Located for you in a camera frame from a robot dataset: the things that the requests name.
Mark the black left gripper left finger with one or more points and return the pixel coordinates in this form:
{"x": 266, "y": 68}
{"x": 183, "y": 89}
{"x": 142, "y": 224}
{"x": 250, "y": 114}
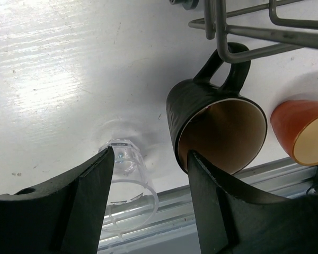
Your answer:
{"x": 61, "y": 215}

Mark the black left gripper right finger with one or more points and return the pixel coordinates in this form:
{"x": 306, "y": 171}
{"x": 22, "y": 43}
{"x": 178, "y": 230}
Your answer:
{"x": 235, "y": 217}

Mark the clear glass tumbler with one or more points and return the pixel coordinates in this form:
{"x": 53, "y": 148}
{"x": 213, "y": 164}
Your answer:
{"x": 132, "y": 200}

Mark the dark brown mug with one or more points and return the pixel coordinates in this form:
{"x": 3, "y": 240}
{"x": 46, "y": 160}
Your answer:
{"x": 226, "y": 128}

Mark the orange small mug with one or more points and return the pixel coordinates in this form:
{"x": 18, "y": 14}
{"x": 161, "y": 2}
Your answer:
{"x": 295, "y": 125}

